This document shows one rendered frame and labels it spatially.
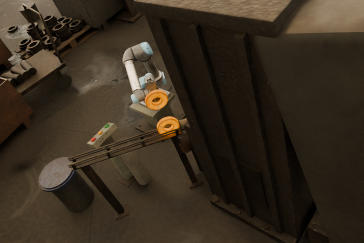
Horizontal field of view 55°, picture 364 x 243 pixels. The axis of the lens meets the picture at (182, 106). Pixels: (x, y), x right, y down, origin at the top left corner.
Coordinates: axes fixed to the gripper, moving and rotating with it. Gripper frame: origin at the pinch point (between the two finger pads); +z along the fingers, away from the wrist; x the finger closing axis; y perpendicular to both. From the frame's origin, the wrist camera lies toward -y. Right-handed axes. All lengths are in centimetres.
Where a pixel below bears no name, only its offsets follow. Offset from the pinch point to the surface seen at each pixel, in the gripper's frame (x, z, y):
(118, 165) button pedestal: -54, -38, -62
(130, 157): -38, -23, -49
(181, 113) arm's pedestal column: 12, -93, -68
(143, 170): -36, -30, -70
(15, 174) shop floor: -169, -107, -66
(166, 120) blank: 0.3, 4.7, -16.7
